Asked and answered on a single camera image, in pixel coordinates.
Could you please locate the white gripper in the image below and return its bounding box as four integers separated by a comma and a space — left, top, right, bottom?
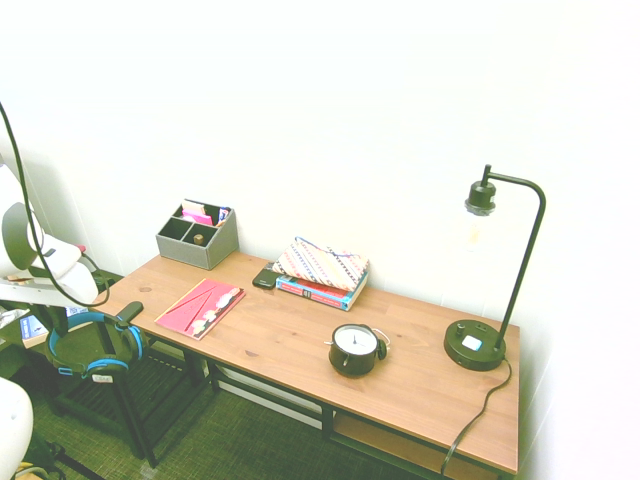
0, 281, 70, 338

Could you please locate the black and blue headphone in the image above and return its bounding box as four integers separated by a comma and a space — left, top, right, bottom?
45, 309, 147, 383

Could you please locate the black headphone stand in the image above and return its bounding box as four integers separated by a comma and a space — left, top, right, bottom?
98, 301, 159, 469

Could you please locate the blue and white box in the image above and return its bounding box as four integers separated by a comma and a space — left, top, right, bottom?
19, 313, 52, 350

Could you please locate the white rounded cover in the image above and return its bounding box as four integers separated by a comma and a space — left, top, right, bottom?
0, 377, 35, 480

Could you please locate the black slatted side table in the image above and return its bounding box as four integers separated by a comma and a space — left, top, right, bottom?
52, 344, 212, 441

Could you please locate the red sticky notes book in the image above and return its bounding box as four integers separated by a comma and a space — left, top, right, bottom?
154, 278, 247, 342

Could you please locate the grey desk organizer box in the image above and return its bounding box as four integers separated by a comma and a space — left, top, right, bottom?
155, 198, 240, 270

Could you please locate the pink sticky note pad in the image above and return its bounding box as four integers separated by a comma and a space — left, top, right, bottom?
181, 209, 214, 228

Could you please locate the black smartphone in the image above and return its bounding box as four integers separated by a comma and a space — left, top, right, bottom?
251, 267, 280, 291

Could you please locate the blue and red book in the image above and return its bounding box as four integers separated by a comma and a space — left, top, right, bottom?
275, 272, 369, 312

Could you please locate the striped fabric pouch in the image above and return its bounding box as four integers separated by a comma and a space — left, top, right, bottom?
271, 236, 370, 292

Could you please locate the wooden desk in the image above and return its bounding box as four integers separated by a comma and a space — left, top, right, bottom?
144, 334, 519, 480

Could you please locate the black alarm clock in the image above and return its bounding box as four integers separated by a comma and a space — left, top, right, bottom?
324, 323, 390, 379

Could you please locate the wooden lower desk shelf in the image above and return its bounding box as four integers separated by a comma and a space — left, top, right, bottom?
332, 414, 494, 480

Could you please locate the black desk lamp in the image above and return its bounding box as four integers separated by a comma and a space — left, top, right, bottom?
443, 164, 547, 373

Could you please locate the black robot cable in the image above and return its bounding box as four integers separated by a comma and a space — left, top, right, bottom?
0, 102, 112, 309

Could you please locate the black lamp power cable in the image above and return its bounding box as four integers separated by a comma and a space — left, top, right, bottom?
439, 356, 514, 476

